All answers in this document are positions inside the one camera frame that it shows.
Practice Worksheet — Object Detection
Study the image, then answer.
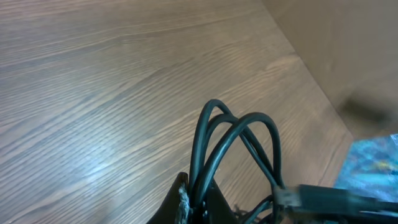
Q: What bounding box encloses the black cable bundle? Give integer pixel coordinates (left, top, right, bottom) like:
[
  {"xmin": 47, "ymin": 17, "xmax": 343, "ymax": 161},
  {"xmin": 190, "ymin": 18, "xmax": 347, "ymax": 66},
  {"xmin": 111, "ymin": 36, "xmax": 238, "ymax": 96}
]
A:
[{"xmin": 188, "ymin": 98, "xmax": 398, "ymax": 224}]

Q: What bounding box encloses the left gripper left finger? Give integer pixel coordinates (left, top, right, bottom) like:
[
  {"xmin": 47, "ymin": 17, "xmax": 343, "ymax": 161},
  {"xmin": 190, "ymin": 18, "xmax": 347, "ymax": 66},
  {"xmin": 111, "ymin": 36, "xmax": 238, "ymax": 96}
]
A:
[{"xmin": 147, "ymin": 172, "xmax": 190, "ymax": 224}]

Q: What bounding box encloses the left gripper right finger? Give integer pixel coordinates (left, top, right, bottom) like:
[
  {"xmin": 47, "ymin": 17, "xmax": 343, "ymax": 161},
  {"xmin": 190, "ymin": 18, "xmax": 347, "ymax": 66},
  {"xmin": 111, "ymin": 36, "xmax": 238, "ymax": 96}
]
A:
[{"xmin": 203, "ymin": 180, "xmax": 238, "ymax": 224}]

